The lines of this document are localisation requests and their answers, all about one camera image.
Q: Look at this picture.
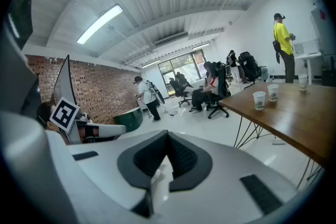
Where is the grey metal cabinet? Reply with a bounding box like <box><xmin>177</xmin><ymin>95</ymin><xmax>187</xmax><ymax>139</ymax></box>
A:
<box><xmin>309</xmin><ymin>7</ymin><xmax>336</xmax><ymax>56</ymax></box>

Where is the large glass window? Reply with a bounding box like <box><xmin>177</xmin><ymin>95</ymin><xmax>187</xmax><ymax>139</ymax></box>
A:
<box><xmin>157</xmin><ymin>49</ymin><xmax>207</xmax><ymax>98</ymax></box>

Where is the green round tub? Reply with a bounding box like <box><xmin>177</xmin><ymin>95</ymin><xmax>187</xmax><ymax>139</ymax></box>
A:
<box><xmin>113</xmin><ymin>106</ymin><xmax>144</xmax><ymax>133</ymax></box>

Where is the ceiling air conditioner vent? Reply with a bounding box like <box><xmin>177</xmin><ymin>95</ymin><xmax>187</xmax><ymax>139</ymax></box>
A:
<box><xmin>153</xmin><ymin>31</ymin><xmax>189</xmax><ymax>48</ymax></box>

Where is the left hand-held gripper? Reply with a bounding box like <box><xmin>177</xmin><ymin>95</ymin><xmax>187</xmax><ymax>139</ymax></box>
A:
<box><xmin>49</xmin><ymin>97</ymin><xmax>127</xmax><ymax>144</ymax></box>

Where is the ceiling tube light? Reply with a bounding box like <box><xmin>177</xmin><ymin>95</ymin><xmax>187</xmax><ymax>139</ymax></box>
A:
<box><xmin>191</xmin><ymin>42</ymin><xmax>212</xmax><ymax>51</ymax></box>
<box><xmin>141</xmin><ymin>59</ymin><xmax>161</xmax><ymax>69</ymax></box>
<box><xmin>77</xmin><ymin>4</ymin><xmax>124</xmax><ymax>45</ymax></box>

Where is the black metal table leg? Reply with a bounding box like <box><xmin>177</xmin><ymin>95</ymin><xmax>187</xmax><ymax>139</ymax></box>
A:
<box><xmin>233</xmin><ymin>115</ymin><xmax>279</xmax><ymax>150</ymax></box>
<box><xmin>296</xmin><ymin>158</ymin><xmax>326</xmax><ymax>189</ymax></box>

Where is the white desk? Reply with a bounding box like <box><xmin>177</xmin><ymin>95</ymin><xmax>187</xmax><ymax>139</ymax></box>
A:
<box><xmin>292</xmin><ymin>51</ymin><xmax>323</xmax><ymax>85</ymax></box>

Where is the black office chair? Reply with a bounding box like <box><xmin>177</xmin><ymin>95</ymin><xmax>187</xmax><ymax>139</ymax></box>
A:
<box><xmin>170</xmin><ymin>78</ymin><xmax>193</xmax><ymax>108</ymax></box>
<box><xmin>205</xmin><ymin>61</ymin><xmax>232</xmax><ymax>120</ymax></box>
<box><xmin>238</xmin><ymin>51</ymin><xmax>263</xmax><ymax>87</ymax></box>

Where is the white open box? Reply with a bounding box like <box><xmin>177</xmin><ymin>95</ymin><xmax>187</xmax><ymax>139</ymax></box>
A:
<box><xmin>292</xmin><ymin>39</ymin><xmax>320</xmax><ymax>55</ymax></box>

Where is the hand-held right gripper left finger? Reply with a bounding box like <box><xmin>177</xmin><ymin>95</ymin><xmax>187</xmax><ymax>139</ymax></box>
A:
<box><xmin>67</xmin><ymin>130</ymin><xmax>169</xmax><ymax>224</ymax></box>

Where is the white paper cup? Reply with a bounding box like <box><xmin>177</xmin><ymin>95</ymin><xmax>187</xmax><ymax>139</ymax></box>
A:
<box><xmin>267</xmin><ymin>83</ymin><xmax>279</xmax><ymax>102</ymax></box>
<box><xmin>298</xmin><ymin>74</ymin><xmax>308</xmax><ymax>91</ymax></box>
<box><xmin>253</xmin><ymin>91</ymin><xmax>266</xmax><ymax>111</ymax></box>

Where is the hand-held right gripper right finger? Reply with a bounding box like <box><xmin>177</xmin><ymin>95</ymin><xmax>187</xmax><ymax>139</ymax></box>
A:
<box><xmin>154</xmin><ymin>130</ymin><xmax>299</xmax><ymax>224</ymax></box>

